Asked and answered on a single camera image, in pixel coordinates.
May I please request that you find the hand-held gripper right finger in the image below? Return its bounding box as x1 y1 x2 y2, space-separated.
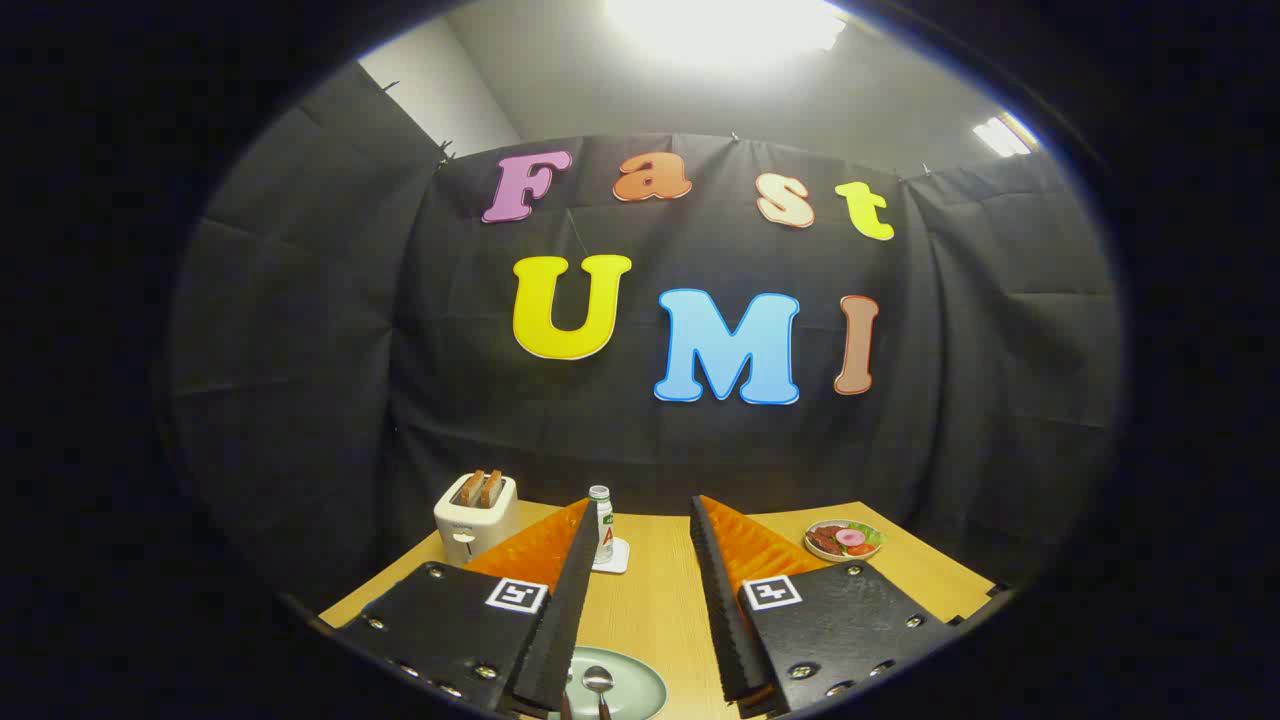
690 494 966 719

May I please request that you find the pale green plate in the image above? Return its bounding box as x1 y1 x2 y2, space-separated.
548 646 668 720

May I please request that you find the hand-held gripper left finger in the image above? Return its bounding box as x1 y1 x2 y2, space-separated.
330 497 601 716

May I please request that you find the cream toaster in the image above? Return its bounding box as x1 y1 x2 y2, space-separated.
434 472 519 567

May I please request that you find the white plate of food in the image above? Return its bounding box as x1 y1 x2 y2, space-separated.
804 519 886 563

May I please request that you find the small ceiling light panel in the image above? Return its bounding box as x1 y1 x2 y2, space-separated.
973 112 1041 158

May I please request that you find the bright ceiling light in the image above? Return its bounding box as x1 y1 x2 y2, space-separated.
605 0 846 63

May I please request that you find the small plastic drink bottle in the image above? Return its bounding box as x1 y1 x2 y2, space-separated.
588 485 615 567

